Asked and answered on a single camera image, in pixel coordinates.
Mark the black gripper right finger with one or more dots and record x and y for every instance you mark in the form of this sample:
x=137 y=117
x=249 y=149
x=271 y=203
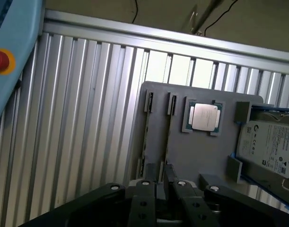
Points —
x=194 y=208

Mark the grey metal stand pole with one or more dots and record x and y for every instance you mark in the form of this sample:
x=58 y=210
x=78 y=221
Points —
x=205 y=14

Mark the silver hard disk drive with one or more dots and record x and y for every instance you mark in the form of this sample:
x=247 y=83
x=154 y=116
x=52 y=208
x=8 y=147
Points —
x=269 y=146

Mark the light blue teach pendant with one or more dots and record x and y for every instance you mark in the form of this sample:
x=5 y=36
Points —
x=16 y=30

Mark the silver CPU chip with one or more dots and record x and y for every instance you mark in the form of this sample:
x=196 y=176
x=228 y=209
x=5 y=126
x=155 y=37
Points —
x=204 y=116

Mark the red emergency stop button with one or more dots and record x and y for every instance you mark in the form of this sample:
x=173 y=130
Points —
x=0 y=60

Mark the green RAM stick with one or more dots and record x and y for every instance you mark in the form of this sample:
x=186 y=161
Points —
x=170 y=127
x=147 y=123

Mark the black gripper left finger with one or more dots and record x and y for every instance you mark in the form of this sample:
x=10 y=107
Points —
x=143 y=203

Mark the grey parts rack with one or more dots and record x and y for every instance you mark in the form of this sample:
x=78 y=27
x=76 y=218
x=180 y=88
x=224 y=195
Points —
x=194 y=151

